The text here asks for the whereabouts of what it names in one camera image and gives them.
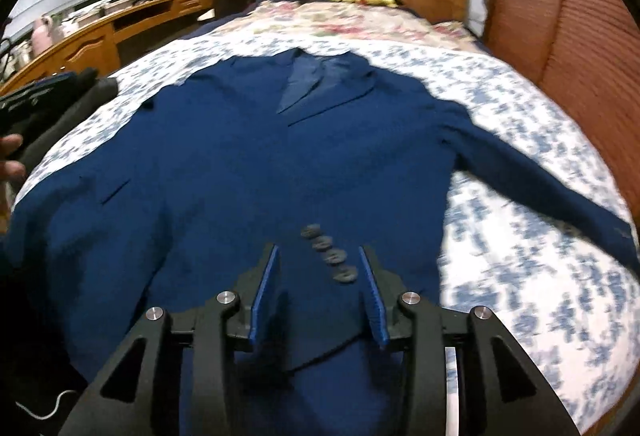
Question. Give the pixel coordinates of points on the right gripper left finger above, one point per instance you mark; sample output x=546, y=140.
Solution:
x=138, y=390

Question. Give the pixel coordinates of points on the navy blue suit jacket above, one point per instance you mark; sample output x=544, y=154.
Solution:
x=344, y=166

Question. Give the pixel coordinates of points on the person left hand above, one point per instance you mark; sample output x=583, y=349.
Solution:
x=10, y=170

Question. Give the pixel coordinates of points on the black garment pile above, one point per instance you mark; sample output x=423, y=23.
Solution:
x=41, y=134

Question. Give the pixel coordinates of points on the pink bottle on desk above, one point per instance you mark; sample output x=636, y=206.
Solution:
x=42, y=38

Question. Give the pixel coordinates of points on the wooden desk with cabinets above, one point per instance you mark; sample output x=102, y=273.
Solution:
x=114, y=41

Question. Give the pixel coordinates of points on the blue floral white bedsheet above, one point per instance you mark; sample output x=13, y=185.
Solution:
x=574, y=309

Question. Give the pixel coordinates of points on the pink floral quilt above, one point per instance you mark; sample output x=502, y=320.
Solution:
x=348, y=20

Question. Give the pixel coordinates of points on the louvered wooden wardrobe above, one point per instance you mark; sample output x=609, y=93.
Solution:
x=584, y=55

